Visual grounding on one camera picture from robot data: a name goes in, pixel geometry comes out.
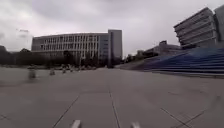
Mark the grey paved plaza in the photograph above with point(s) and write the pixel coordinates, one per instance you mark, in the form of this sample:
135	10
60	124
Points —
110	96

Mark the large grey windowed building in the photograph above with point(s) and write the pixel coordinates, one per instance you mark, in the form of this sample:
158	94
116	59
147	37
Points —
83	43

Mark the low dark building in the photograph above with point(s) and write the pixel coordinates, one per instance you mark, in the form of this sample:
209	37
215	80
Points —
163	49

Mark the group of people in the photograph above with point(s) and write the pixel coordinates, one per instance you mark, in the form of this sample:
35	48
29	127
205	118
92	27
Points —
50	70

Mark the robot's own part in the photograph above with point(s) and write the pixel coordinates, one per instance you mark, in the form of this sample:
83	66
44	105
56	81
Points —
76	124
135	125

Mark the blue stepped seating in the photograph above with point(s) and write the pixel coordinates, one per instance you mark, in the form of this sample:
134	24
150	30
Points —
193	61

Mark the row of dark trees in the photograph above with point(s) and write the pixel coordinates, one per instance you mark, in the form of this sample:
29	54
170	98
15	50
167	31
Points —
30	57

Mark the grey tiered building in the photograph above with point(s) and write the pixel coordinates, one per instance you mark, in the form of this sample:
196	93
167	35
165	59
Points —
198	30

